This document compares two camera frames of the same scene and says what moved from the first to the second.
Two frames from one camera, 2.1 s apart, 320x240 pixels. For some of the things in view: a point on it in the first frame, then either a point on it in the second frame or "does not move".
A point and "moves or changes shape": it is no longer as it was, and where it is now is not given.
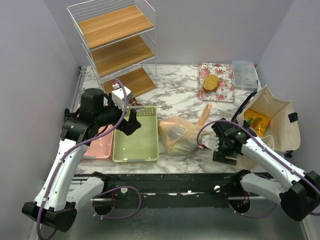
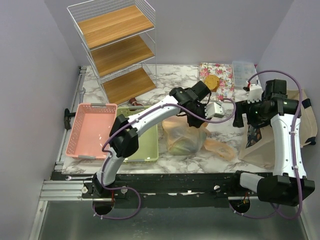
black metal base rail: [169, 190] does not move
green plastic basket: [142, 145] does not move
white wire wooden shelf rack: [118, 37] does not move
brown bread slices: [211, 82] does not move
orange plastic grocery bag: [177, 136] moves or changes shape
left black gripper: [129, 127] to [196, 124]
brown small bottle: [133, 102] does not move
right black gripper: [220, 155] to [240, 107]
